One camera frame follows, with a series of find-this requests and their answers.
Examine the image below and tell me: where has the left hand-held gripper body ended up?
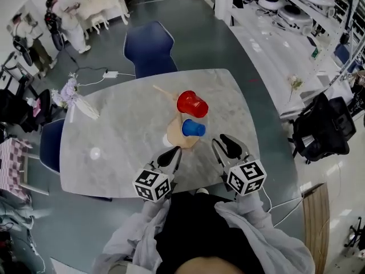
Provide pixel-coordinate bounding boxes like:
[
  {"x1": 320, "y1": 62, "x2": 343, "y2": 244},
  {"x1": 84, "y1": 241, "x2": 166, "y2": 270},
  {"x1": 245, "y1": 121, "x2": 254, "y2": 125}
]
[{"x1": 132, "y1": 160, "x2": 177, "y2": 203}]

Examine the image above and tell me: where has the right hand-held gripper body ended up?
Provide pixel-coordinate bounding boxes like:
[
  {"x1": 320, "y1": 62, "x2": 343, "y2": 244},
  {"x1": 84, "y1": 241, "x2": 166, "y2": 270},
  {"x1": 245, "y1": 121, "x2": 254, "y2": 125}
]
[{"x1": 221, "y1": 158, "x2": 267, "y2": 196}]

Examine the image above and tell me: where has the wooden tree cup holder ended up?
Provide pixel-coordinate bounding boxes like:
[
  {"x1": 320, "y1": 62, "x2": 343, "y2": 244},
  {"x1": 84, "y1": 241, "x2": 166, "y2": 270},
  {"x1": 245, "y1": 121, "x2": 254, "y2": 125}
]
[{"x1": 152, "y1": 84, "x2": 212, "y2": 150}]

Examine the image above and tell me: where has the blue plastic cup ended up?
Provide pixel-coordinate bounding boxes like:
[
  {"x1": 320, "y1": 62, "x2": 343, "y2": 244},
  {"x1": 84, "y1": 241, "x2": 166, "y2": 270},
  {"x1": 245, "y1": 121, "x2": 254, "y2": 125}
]
[{"x1": 181, "y1": 118, "x2": 206, "y2": 138}]

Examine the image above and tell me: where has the red plastic cup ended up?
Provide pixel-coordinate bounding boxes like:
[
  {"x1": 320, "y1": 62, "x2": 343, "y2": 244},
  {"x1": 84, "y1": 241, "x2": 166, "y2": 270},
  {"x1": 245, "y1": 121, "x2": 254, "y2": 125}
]
[{"x1": 176, "y1": 90, "x2": 209, "y2": 119}]

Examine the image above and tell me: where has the person's right forearm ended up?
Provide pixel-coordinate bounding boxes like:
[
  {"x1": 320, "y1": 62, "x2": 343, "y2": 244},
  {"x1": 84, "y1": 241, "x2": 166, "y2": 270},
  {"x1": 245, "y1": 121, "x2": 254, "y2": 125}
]
[{"x1": 230, "y1": 191, "x2": 289, "y2": 239}]

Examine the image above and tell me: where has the person's left forearm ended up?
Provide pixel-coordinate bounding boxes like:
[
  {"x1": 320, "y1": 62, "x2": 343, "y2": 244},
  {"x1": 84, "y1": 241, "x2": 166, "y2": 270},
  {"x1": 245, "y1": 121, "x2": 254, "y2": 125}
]
[{"x1": 94, "y1": 198, "x2": 172, "y2": 268}]

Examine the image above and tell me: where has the person's torso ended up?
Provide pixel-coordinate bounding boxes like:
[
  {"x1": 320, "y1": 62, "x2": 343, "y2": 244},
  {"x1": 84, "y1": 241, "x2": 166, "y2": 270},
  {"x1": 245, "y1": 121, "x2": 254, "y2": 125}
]
[{"x1": 153, "y1": 191, "x2": 267, "y2": 274}]

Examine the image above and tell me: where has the wooden slatted board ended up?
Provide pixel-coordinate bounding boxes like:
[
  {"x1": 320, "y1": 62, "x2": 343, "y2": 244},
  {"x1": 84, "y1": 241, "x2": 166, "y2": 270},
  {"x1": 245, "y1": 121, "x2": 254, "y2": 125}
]
[{"x1": 302, "y1": 182, "x2": 331, "y2": 274}]

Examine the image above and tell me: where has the dried flower sprig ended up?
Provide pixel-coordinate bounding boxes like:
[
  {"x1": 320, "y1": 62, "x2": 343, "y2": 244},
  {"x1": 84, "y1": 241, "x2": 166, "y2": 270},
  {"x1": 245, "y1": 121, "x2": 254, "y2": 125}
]
[{"x1": 286, "y1": 74, "x2": 305, "y2": 105}]

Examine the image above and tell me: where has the black mesh office chair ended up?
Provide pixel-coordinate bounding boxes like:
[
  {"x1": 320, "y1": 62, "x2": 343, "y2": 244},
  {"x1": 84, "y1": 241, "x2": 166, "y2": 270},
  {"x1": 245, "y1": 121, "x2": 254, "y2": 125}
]
[{"x1": 287, "y1": 92, "x2": 357, "y2": 165}]

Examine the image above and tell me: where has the person's head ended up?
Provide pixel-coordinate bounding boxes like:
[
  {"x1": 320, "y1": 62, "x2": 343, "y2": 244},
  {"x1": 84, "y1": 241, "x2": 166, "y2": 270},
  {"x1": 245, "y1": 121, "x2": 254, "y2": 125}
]
[{"x1": 172, "y1": 256, "x2": 249, "y2": 274}]

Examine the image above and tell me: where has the white ribbed vase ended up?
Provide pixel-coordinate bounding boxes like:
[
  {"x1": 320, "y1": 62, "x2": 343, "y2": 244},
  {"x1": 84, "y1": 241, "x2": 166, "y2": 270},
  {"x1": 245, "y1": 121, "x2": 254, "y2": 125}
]
[{"x1": 69, "y1": 100, "x2": 100, "y2": 121}]

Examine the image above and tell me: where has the blue upholstered chair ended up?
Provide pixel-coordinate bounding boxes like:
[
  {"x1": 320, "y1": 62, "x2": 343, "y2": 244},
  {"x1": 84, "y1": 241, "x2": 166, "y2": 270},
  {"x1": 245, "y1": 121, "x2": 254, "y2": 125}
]
[
  {"x1": 123, "y1": 21, "x2": 179, "y2": 79},
  {"x1": 39, "y1": 118, "x2": 66, "y2": 174}
]

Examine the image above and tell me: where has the white metal shelving rack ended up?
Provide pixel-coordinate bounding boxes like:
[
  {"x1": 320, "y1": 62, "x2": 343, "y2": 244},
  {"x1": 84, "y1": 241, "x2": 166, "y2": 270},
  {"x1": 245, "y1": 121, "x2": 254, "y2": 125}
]
[{"x1": 213, "y1": 0, "x2": 365, "y2": 119}]

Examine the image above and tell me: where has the purple flower bouquet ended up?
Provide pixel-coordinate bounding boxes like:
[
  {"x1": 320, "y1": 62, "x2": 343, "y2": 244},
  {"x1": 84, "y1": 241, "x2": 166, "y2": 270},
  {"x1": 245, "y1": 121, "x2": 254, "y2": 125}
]
[{"x1": 51, "y1": 72, "x2": 80, "y2": 110}]

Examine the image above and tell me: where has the pink checkered tablecloth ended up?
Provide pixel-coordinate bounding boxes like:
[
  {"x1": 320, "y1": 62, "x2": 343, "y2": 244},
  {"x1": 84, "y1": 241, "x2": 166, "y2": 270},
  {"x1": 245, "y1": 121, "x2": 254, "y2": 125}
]
[{"x1": 0, "y1": 137, "x2": 34, "y2": 194}]

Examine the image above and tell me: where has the white carved dresser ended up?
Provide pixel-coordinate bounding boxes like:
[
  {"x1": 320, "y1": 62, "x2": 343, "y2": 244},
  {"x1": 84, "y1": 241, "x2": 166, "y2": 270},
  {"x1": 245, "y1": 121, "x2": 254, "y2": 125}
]
[{"x1": 72, "y1": 0, "x2": 131, "y2": 35}]

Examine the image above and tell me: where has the white floor cable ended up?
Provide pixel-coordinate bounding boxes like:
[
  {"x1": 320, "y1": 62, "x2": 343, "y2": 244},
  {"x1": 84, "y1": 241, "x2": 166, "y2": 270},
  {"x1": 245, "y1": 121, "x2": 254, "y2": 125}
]
[{"x1": 262, "y1": 186, "x2": 303, "y2": 228}]

